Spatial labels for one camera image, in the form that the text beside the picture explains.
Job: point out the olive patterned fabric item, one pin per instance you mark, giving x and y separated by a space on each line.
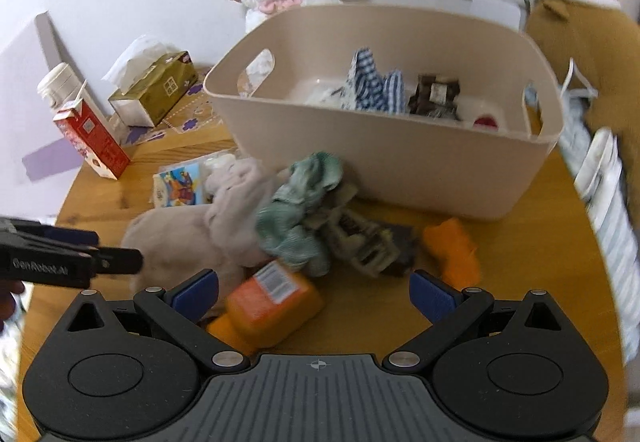
372 248

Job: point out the white plastic card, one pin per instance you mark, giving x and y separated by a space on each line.
502 12

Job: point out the gold tissue box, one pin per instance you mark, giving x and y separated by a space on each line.
149 78

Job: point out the light blue folded clothes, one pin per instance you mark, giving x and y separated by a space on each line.
575 139

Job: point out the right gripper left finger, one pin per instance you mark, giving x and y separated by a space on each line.
175 315

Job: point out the green cloth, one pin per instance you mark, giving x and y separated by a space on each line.
280 224

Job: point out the grey standing board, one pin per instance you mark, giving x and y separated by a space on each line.
53 48

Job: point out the red milk carton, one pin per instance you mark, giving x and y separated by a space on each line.
82 124

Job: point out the orange knit pouch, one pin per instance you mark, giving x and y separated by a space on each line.
455 252

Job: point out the patterned paper mat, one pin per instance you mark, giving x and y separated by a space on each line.
192 112

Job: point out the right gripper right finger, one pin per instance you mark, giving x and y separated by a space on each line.
453 315

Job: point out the beige plastic storage bin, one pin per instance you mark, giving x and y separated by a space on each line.
261 86

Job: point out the brown capybara plush toy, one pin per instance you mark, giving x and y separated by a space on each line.
604 44

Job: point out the white plastic bottle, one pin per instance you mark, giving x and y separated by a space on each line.
60 85

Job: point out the blue checked cloth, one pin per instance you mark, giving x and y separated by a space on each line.
366 89

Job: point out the orange bottle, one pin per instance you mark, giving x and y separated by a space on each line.
265 309

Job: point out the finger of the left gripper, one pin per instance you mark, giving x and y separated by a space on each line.
116 260
71 236

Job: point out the cartoon picture packet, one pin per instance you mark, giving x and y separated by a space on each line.
179 186

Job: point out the beige plush bunny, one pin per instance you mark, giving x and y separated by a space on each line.
178 242

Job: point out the dark brown patterned cloth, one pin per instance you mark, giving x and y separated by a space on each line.
435 97

